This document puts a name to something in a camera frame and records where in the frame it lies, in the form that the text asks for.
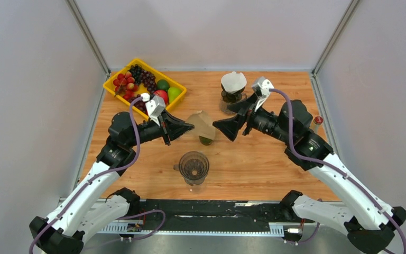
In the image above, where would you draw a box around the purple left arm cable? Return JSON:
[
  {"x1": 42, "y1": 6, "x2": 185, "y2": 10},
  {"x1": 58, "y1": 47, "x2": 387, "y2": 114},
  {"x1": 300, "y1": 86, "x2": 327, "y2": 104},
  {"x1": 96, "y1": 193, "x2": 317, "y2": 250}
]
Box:
[{"x1": 29, "y1": 96, "x2": 167, "y2": 254}]

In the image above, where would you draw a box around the dark purple grape bunch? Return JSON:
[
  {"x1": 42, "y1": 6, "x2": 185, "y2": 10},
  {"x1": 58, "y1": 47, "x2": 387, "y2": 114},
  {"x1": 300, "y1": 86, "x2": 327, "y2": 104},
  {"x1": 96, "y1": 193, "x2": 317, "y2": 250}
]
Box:
[{"x1": 128, "y1": 94, "x2": 147, "y2": 114}]

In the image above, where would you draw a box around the green lime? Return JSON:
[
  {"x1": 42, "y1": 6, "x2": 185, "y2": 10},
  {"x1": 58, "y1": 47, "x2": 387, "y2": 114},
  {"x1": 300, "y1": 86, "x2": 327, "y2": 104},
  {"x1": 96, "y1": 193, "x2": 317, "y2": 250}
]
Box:
[{"x1": 156, "y1": 79, "x2": 170, "y2": 92}]

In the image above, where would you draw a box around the red apple with stem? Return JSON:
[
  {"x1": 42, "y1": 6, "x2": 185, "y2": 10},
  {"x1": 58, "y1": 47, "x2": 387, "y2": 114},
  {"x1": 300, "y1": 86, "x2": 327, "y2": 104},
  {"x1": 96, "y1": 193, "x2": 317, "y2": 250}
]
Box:
[{"x1": 154, "y1": 89, "x2": 169, "y2": 105}]

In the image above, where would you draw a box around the cola glass bottle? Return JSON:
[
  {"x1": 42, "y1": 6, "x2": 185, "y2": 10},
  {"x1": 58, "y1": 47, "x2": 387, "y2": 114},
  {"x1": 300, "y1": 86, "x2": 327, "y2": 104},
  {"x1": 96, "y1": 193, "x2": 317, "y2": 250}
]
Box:
[{"x1": 310, "y1": 116, "x2": 324, "y2": 134}]

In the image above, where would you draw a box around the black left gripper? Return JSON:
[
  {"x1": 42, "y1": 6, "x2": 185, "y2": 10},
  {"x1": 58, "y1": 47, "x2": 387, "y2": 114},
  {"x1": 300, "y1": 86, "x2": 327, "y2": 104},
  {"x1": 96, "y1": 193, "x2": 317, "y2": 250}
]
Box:
[{"x1": 126, "y1": 108, "x2": 195, "y2": 148}]

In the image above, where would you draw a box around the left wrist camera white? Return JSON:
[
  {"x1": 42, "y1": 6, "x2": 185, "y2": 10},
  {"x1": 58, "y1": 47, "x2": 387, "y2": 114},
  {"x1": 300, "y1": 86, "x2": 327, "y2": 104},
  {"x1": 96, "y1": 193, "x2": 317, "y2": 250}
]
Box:
[{"x1": 141, "y1": 93, "x2": 166, "y2": 126}]

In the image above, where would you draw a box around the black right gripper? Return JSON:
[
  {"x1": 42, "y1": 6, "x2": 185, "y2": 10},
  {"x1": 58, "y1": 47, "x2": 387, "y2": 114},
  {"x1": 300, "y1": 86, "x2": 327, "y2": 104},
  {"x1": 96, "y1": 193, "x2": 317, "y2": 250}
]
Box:
[{"x1": 212, "y1": 92, "x2": 292, "y2": 144}]

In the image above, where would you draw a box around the grey clear plastic dripper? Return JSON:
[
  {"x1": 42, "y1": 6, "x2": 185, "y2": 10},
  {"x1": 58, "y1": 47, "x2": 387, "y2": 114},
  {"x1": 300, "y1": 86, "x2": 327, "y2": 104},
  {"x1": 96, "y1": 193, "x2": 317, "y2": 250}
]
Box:
[{"x1": 173, "y1": 151, "x2": 210, "y2": 186}]

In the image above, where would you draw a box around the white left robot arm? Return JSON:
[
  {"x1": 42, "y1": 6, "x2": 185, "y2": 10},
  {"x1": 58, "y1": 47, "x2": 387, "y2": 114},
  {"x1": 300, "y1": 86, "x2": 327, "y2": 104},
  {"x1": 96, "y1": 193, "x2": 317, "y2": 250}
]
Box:
[{"x1": 29, "y1": 110, "x2": 194, "y2": 253}]

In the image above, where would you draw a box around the dark olive coffee dripper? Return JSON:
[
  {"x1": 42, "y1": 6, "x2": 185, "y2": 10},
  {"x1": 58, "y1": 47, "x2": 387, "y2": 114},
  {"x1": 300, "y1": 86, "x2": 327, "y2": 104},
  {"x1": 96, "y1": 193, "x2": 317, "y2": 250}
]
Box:
[{"x1": 221, "y1": 89, "x2": 247, "y2": 104}]

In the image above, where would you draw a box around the clear glass beaker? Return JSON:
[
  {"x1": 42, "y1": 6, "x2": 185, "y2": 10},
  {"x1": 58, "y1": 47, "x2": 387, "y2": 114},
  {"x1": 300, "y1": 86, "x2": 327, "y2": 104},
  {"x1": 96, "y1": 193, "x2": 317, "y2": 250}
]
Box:
[{"x1": 188, "y1": 183, "x2": 205, "y2": 194}]

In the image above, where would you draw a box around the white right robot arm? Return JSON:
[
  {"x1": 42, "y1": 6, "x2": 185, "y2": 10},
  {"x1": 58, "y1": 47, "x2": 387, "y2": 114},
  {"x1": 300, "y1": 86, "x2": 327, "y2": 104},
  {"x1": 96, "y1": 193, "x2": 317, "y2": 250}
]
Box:
[{"x1": 213, "y1": 95, "x2": 406, "y2": 253}]

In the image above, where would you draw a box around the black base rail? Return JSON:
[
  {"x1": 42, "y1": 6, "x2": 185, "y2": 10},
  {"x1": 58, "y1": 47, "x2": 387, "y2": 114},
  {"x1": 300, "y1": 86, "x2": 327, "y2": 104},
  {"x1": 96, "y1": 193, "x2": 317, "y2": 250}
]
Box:
[{"x1": 128, "y1": 199, "x2": 301, "y2": 232}]

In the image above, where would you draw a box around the brown paper coffee filter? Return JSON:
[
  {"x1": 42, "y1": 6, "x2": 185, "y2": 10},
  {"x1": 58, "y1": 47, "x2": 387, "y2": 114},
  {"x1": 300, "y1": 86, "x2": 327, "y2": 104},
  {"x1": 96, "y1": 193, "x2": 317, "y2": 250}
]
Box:
[{"x1": 186, "y1": 111, "x2": 216, "y2": 140}]

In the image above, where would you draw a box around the red lychee fruit cluster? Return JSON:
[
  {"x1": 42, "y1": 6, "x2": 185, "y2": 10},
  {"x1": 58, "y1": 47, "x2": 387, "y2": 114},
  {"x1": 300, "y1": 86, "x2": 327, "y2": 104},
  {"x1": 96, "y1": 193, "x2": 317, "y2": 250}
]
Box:
[{"x1": 113, "y1": 71, "x2": 139, "y2": 101}]

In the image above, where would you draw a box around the white paper coffee filter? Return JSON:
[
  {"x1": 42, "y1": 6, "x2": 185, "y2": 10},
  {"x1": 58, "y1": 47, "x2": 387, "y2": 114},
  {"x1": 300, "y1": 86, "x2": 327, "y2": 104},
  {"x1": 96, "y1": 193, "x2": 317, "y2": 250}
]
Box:
[{"x1": 220, "y1": 71, "x2": 247, "y2": 94}]

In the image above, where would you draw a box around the yellow plastic fruit tray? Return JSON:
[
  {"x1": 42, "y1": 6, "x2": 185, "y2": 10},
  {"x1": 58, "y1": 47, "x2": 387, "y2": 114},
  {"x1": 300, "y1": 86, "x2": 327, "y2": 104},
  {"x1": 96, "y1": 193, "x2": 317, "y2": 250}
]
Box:
[{"x1": 103, "y1": 59, "x2": 187, "y2": 111}]

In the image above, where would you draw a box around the green Perrier glass bottle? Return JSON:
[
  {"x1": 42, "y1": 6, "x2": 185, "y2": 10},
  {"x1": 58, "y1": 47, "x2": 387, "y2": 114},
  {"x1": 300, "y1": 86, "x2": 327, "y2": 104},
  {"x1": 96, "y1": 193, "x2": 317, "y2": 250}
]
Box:
[{"x1": 199, "y1": 136, "x2": 213, "y2": 146}]

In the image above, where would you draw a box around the ribbed glass coffee server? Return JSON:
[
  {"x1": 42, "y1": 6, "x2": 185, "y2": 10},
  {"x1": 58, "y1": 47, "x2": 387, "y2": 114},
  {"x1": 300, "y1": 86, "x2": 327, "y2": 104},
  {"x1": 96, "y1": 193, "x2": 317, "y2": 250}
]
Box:
[{"x1": 219, "y1": 99, "x2": 236, "y2": 115}]

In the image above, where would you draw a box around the green pear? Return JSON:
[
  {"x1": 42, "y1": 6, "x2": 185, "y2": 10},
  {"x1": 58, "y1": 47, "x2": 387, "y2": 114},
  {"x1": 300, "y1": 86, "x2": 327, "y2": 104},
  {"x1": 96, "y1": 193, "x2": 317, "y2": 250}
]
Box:
[{"x1": 168, "y1": 87, "x2": 181, "y2": 104}]

